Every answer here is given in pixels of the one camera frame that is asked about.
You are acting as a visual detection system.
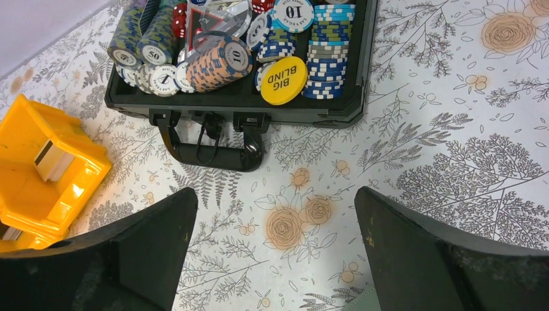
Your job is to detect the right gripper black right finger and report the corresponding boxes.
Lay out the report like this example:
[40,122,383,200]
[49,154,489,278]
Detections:
[354,187,548,310]

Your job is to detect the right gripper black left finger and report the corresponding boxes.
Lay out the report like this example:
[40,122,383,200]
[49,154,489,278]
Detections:
[1,188,198,310]

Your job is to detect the card in yellow bin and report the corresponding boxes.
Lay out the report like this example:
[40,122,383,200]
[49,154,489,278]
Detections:
[34,140,74,181]

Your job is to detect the yellow double storage bin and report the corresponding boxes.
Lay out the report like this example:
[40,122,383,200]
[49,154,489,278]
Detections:
[1,95,112,253]

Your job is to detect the floral table mat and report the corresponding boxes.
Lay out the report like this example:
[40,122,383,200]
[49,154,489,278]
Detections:
[1,1,548,310]

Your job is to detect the black poker chip case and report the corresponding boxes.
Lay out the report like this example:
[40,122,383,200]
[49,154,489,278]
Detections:
[105,1,378,172]

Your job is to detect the orange poker chip stack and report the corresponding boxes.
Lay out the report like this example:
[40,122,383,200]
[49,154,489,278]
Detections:
[186,36,253,93]

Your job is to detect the yellow big blind chip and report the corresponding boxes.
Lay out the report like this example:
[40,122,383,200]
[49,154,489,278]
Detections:
[260,56,308,106]

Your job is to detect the blue white chip stack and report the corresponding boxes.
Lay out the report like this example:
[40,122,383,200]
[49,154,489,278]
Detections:
[301,1,356,100]

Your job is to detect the white ten poker chip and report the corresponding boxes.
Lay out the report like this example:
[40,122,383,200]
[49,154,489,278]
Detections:
[273,0,315,33]

